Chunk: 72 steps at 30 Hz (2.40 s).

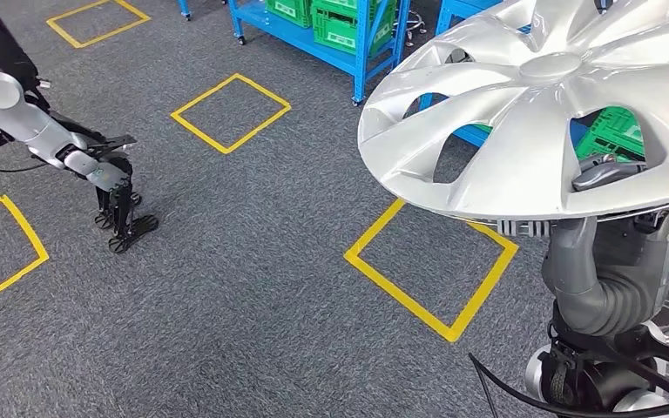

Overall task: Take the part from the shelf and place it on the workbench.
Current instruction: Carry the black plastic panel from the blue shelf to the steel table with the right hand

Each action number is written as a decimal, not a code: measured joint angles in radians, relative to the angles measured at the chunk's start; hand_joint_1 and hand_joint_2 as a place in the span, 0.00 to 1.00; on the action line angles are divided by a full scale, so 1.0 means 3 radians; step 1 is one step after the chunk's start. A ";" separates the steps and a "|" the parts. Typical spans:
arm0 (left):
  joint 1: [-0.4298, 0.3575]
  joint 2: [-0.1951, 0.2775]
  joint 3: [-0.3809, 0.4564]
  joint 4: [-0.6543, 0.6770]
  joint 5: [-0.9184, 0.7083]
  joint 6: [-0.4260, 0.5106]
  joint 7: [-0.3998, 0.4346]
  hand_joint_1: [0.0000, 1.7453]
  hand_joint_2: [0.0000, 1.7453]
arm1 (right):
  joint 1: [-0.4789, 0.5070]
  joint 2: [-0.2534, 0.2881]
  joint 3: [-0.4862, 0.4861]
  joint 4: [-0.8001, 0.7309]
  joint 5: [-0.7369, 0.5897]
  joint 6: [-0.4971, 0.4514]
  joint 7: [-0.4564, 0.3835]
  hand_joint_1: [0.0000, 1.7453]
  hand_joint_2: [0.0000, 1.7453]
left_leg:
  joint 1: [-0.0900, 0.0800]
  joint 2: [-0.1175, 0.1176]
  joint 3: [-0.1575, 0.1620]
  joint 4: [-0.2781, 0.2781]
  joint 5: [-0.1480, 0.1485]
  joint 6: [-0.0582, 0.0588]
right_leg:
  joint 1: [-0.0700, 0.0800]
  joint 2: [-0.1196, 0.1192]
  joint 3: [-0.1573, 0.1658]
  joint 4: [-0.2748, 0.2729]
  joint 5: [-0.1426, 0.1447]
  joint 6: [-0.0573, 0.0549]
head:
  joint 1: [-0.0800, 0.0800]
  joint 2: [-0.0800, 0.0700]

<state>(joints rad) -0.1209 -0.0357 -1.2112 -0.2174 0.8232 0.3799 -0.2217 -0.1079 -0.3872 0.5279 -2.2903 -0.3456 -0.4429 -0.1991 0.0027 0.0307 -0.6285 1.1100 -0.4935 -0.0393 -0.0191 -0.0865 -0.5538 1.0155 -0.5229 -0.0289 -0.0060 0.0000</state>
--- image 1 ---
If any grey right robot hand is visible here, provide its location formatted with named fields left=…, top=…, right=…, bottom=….
left=542, top=152, right=669, bottom=315

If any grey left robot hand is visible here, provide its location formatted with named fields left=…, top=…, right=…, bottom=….
left=83, top=160, right=135, bottom=196

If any silver plastic wheel hubcap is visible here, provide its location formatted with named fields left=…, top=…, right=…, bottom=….
left=357, top=0, right=669, bottom=239

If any yellow floor tape square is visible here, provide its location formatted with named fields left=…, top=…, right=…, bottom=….
left=344, top=199, right=519, bottom=343

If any black stool with chrome base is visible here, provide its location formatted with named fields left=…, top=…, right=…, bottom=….
left=395, top=8, right=428, bottom=47

